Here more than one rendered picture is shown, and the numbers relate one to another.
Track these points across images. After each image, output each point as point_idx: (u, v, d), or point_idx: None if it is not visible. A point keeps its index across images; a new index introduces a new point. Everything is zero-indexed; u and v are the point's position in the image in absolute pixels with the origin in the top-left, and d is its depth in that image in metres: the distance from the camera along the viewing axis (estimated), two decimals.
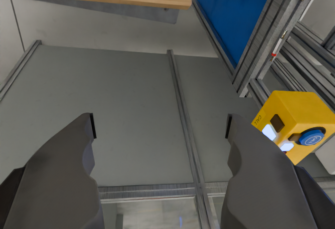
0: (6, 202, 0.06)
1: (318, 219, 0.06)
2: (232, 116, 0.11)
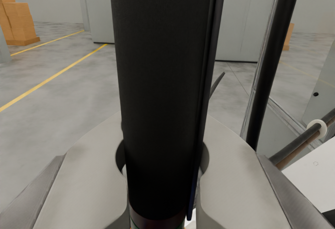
0: (46, 186, 0.07)
1: (283, 202, 0.07)
2: None
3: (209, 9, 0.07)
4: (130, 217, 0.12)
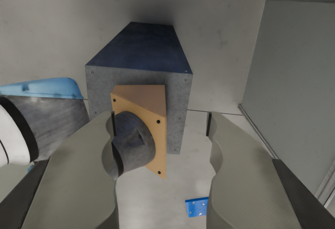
0: (30, 192, 0.07)
1: (297, 208, 0.06)
2: (211, 114, 0.11)
3: None
4: None
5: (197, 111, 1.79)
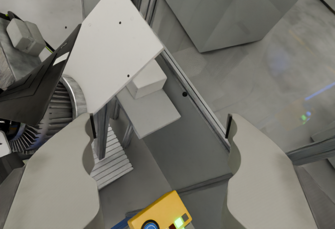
0: (6, 202, 0.06)
1: (318, 219, 0.06)
2: (232, 116, 0.11)
3: None
4: None
5: None
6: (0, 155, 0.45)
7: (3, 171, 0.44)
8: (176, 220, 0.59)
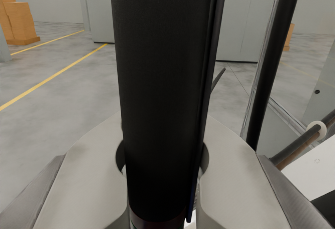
0: (46, 186, 0.07)
1: (283, 202, 0.07)
2: None
3: (209, 12, 0.07)
4: (129, 219, 0.12)
5: None
6: None
7: None
8: None
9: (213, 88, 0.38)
